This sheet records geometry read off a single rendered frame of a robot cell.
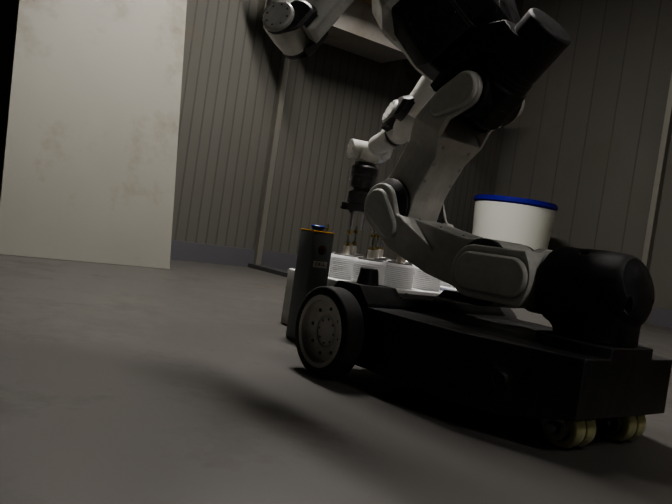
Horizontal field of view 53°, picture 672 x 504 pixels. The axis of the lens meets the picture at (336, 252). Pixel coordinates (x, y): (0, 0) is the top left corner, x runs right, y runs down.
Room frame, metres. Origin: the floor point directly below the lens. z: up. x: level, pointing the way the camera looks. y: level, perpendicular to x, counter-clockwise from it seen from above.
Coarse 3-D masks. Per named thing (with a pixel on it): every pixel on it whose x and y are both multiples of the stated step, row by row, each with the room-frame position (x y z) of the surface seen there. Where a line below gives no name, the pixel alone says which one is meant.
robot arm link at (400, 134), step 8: (392, 120) 1.98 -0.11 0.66; (408, 120) 1.99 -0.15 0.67; (384, 128) 2.02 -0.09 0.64; (392, 128) 2.00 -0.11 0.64; (400, 128) 1.99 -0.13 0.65; (408, 128) 1.99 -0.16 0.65; (376, 136) 2.12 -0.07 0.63; (384, 136) 2.05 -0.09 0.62; (392, 136) 2.02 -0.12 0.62; (400, 136) 2.01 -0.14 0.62; (408, 136) 2.01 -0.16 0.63; (376, 144) 2.12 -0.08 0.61; (384, 144) 2.07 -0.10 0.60; (392, 144) 2.05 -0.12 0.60; (400, 144) 2.05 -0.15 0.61; (384, 152) 2.14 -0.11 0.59
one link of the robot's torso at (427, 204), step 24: (432, 96) 1.59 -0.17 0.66; (456, 96) 1.51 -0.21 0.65; (432, 120) 1.58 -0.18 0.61; (408, 144) 1.68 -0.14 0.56; (432, 144) 1.59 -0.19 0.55; (456, 144) 1.61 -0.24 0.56; (480, 144) 1.65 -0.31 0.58; (408, 168) 1.67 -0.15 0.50; (432, 168) 1.61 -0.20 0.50; (456, 168) 1.65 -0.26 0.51; (408, 192) 1.66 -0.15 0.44; (432, 192) 1.66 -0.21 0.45; (408, 216) 1.65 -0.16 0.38; (432, 216) 1.69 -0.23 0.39
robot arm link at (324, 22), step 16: (304, 0) 1.58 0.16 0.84; (320, 0) 1.56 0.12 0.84; (336, 0) 1.57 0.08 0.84; (352, 0) 1.60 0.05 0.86; (272, 16) 1.56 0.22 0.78; (288, 16) 1.55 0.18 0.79; (304, 16) 1.55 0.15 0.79; (320, 16) 1.57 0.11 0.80; (336, 16) 1.59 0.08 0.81; (272, 32) 1.56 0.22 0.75; (320, 32) 1.59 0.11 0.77; (304, 48) 1.62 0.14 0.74
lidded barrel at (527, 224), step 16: (480, 208) 4.88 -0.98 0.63; (496, 208) 4.76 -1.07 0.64; (512, 208) 4.71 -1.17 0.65; (528, 208) 4.69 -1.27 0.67; (544, 208) 4.73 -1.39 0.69; (480, 224) 4.86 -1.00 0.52; (496, 224) 4.75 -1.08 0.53; (512, 224) 4.71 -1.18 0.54; (528, 224) 4.70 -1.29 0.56; (544, 224) 4.76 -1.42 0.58; (512, 240) 4.71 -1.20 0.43; (528, 240) 4.72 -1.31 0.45; (544, 240) 4.79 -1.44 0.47
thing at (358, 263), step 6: (354, 264) 1.98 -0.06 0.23; (360, 264) 1.95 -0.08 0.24; (366, 264) 1.95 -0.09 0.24; (372, 264) 1.94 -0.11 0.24; (378, 264) 1.95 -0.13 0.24; (384, 264) 1.97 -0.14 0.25; (354, 270) 1.97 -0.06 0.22; (378, 270) 1.95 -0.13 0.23; (384, 270) 1.98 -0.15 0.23; (354, 276) 1.97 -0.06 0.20; (378, 276) 1.95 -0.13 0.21
